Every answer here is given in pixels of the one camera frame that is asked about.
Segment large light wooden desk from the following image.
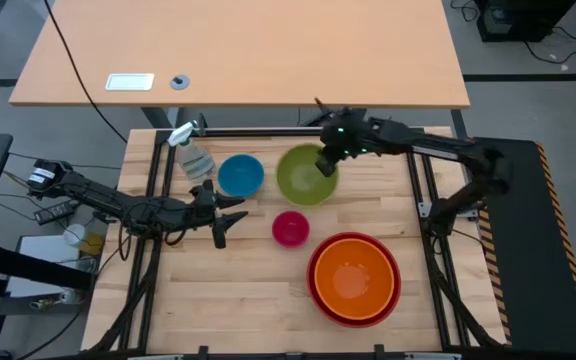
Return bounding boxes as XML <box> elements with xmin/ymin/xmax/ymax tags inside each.
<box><xmin>8</xmin><ymin>0</ymin><xmax>471</xmax><ymax>110</ymax></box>

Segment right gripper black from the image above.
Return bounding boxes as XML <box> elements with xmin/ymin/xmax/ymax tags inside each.
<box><xmin>315</xmin><ymin>106</ymin><xmax>370</xmax><ymax>178</ymax></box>

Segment black power adapter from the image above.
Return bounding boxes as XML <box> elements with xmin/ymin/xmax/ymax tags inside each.
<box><xmin>33</xmin><ymin>200</ymin><xmax>80</xmax><ymax>226</ymax></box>

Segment black aluminium table frame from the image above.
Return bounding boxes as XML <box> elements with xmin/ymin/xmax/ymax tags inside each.
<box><xmin>81</xmin><ymin>125</ymin><xmax>508</xmax><ymax>360</ymax></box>

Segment small magenta bowl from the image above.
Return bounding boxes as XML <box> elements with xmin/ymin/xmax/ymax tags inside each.
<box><xmin>271</xmin><ymin>210</ymin><xmax>312</xmax><ymax>249</ymax></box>

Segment yellow object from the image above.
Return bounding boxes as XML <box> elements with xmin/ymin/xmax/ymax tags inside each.
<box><xmin>80</xmin><ymin>232</ymin><xmax>106</xmax><ymax>256</ymax></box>

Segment white cup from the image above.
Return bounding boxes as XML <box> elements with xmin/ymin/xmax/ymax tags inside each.
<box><xmin>62</xmin><ymin>223</ymin><xmax>87</xmax><ymax>248</ymax></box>

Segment clear spray bottle white trigger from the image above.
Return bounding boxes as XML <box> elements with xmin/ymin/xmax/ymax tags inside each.
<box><xmin>166</xmin><ymin>121</ymin><xmax>218</xmax><ymax>183</ymax></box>

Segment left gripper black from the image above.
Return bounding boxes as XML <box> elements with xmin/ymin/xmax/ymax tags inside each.
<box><xmin>188</xmin><ymin>178</ymin><xmax>250</xmax><ymax>235</ymax></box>

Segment green bowl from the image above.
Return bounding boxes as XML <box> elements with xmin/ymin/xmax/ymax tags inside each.
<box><xmin>275</xmin><ymin>142</ymin><xmax>340</xmax><ymax>207</ymax></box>

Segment orange bowl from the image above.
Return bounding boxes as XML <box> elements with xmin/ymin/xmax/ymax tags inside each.
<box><xmin>313</xmin><ymin>237</ymin><xmax>396</xmax><ymax>322</ymax></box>

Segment blue bowl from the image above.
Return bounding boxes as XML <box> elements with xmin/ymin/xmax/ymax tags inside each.
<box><xmin>216</xmin><ymin>153</ymin><xmax>266</xmax><ymax>199</ymax></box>

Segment black floor cable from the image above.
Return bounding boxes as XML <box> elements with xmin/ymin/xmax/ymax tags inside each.
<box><xmin>522</xmin><ymin>25</ymin><xmax>576</xmax><ymax>65</ymax></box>

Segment long black cable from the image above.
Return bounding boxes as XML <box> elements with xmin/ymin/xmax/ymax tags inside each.
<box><xmin>42</xmin><ymin>0</ymin><xmax>129</xmax><ymax>145</ymax></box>

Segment black mat hazard stripe edges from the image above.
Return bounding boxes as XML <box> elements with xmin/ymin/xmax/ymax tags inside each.
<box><xmin>473</xmin><ymin>136</ymin><xmax>576</xmax><ymax>355</ymax></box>

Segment black computer tower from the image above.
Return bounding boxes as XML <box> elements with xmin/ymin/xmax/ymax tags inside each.
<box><xmin>474</xmin><ymin>0</ymin><xmax>576</xmax><ymax>43</ymax></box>

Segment white rectangular desk plate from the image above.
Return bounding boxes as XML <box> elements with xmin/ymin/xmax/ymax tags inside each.
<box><xmin>104</xmin><ymin>72</ymin><xmax>156</xmax><ymax>92</ymax></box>

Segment large red bowl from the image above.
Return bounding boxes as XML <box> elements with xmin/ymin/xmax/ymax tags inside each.
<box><xmin>306</xmin><ymin>231</ymin><xmax>403</xmax><ymax>329</ymax></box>

